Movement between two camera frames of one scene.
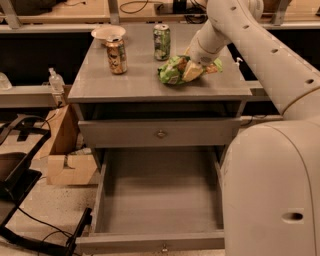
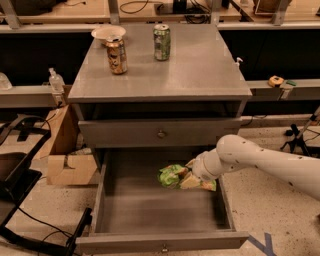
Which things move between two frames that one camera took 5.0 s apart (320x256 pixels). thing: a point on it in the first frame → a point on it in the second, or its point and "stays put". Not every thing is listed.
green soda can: (162, 41) stays put
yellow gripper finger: (192, 71) → (190, 182)
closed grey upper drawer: (160, 132) stays put
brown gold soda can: (117, 56) stays put
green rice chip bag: (172, 71) → (171, 175)
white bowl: (110, 33) stays put
